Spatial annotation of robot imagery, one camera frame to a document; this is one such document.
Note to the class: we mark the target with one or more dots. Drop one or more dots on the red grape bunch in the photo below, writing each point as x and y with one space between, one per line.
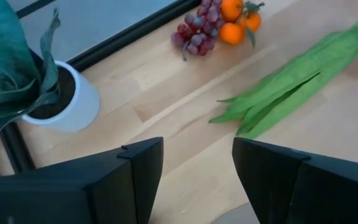
197 39

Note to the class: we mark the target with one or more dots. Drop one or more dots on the round grey placemat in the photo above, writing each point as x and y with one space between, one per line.
238 216

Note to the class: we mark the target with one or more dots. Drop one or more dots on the green plant in white pot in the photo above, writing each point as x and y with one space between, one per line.
82 105

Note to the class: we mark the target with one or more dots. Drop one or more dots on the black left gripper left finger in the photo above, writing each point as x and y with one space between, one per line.
73 193

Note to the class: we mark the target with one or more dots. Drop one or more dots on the tangerine cluster with leaves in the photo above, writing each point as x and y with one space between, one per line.
232 32

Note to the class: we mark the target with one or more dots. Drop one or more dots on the green toy corn husk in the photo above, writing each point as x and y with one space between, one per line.
291 84

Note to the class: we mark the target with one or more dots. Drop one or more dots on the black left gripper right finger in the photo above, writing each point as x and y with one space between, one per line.
306 193

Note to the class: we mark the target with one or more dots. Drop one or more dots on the black metal table frame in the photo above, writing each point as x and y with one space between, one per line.
129 34

